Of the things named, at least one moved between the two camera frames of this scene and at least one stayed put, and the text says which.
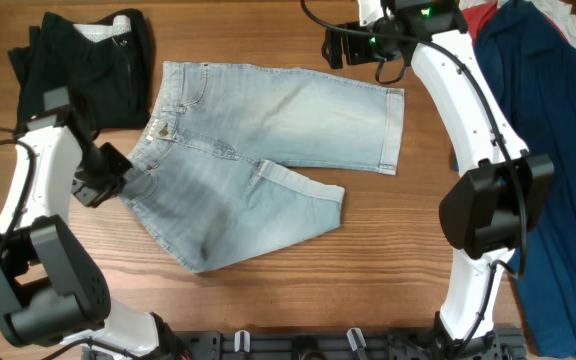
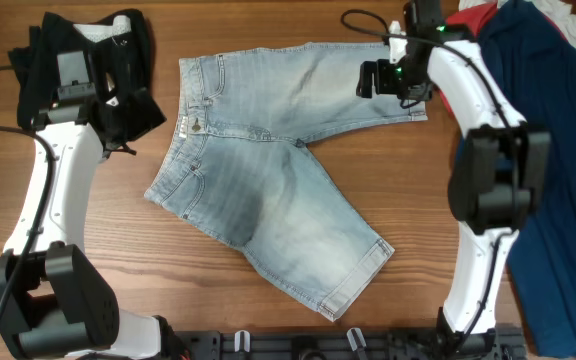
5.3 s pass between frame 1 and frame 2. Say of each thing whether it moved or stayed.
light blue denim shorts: moved
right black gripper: moved
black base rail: stayed
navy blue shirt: stayed
